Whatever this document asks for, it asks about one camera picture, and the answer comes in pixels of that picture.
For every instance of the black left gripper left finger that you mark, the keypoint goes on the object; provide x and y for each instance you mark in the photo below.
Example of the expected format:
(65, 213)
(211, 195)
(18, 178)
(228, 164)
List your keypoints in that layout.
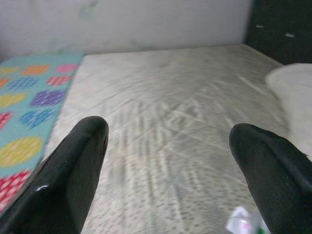
(61, 182)

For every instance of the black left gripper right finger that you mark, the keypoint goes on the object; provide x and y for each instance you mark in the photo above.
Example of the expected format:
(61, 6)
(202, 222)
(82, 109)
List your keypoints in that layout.
(280, 182)

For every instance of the white wrapper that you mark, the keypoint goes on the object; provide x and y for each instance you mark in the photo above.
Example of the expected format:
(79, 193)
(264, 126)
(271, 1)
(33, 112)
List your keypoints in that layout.
(240, 219)

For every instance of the white pillow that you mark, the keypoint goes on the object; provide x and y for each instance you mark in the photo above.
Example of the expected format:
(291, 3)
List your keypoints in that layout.
(292, 97)

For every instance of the teal blanket with colourful shapes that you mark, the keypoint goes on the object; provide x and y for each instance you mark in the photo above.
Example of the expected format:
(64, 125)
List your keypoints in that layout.
(24, 97)

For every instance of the white quilted mattress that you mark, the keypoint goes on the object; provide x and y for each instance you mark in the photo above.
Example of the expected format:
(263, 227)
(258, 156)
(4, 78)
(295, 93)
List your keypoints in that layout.
(170, 97)

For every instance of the black tufted headboard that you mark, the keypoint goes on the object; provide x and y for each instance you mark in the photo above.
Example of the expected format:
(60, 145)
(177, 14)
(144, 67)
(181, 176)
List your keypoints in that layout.
(280, 14)

